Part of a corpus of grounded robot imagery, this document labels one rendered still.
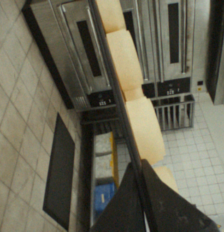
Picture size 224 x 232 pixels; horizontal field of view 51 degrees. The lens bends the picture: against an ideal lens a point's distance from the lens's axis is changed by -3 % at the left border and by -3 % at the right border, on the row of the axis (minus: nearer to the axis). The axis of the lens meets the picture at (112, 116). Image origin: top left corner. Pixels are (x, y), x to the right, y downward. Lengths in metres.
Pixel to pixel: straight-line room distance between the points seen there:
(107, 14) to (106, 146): 3.37
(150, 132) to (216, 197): 3.67
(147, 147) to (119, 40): 0.08
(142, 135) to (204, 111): 4.57
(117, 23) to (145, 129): 0.10
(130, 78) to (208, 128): 4.29
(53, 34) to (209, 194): 2.98
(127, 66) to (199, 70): 2.82
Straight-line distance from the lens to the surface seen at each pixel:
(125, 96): 0.24
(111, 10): 0.21
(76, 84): 2.92
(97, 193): 3.22
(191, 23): 2.62
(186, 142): 4.25
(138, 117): 0.16
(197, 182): 3.88
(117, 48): 0.18
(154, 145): 0.16
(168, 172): 0.17
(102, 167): 3.38
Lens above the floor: 0.97
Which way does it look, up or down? 7 degrees down
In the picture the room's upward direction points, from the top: 81 degrees clockwise
